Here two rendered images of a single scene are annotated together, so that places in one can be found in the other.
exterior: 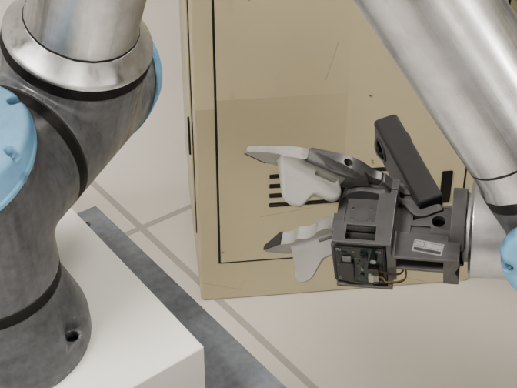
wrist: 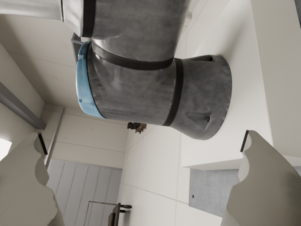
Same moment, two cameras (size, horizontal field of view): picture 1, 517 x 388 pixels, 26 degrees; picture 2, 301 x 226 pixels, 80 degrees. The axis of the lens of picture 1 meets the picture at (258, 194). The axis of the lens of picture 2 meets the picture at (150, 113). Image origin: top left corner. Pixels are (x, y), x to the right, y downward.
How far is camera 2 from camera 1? 1.09 m
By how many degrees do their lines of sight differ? 95
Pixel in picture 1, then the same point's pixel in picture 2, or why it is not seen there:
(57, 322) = (189, 120)
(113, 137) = (140, 24)
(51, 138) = (102, 64)
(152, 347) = not seen: hidden behind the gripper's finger
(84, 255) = (242, 41)
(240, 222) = not seen: outside the picture
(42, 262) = (151, 111)
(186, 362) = not seen: hidden behind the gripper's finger
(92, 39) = (39, 15)
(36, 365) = (192, 134)
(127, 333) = (240, 116)
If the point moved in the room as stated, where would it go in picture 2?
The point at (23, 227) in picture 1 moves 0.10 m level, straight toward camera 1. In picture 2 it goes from (119, 112) to (108, 164)
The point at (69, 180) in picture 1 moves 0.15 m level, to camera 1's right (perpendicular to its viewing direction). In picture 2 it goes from (127, 77) to (130, 99)
